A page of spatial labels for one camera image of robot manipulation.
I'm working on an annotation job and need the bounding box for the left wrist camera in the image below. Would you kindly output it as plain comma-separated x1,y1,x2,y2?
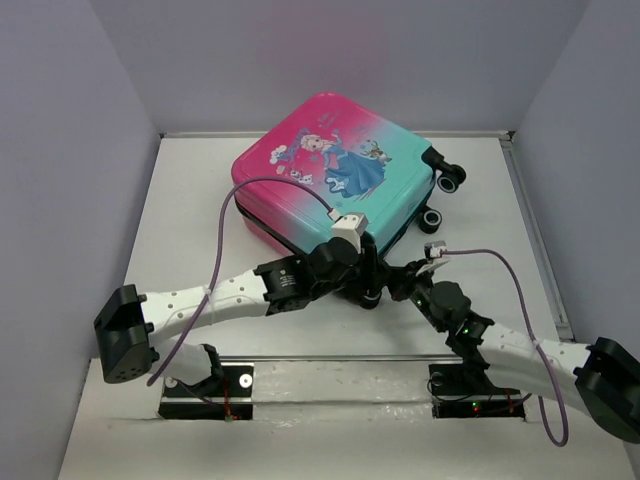
331,212,369,253

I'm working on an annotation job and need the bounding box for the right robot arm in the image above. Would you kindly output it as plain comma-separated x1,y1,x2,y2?
386,260,639,444

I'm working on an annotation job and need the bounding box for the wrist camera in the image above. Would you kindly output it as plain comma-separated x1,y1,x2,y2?
331,212,369,253
416,240,450,276

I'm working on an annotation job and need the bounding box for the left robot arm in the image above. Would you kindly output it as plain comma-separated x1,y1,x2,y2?
94,238,382,389

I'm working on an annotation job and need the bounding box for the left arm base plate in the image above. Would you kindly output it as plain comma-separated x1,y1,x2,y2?
157,361,255,422

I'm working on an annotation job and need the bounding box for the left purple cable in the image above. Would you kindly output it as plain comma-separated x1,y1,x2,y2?
146,178,336,387

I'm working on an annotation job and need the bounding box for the pink and teal suitcase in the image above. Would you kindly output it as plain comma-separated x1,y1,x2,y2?
231,93,467,268

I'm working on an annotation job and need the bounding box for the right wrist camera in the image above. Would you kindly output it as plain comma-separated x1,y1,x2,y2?
416,240,450,276

